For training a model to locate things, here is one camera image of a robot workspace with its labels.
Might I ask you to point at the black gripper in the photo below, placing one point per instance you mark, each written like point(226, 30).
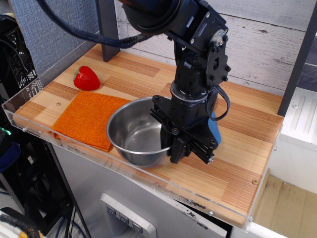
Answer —
point(184, 126)

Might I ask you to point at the metal bowl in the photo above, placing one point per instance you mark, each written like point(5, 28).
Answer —
point(135, 133)

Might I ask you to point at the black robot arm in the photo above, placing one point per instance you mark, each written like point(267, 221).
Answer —
point(199, 34)

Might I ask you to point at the orange red cloth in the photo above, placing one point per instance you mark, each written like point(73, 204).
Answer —
point(86, 118)

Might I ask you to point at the yellow cloth piece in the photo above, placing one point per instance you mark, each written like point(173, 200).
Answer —
point(30, 234)

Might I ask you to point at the grey dispenser button panel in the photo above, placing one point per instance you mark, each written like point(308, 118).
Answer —
point(128, 217)

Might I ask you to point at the stainless toy fridge cabinet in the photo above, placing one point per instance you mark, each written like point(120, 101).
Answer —
point(88, 180)

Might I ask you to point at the clear acrylic table guard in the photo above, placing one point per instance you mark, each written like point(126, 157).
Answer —
point(224, 189)

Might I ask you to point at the red toy strawberry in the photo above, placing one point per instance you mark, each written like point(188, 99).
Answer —
point(86, 79)

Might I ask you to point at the white ridged side unit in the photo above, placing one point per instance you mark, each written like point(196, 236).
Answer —
point(294, 156)

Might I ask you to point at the black plastic crate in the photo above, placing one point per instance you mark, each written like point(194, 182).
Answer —
point(19, 59)

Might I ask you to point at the blue handled metal fork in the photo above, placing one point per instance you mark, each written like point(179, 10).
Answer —
point(214, 130)

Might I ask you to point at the dark grey left post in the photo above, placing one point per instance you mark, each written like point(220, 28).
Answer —
point(107, 26)

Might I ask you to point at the dark grey post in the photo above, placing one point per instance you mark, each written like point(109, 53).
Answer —
point(299, 63)
point(107, 26)

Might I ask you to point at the dark grey right post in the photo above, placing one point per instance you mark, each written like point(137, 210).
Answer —
point(299, 63)

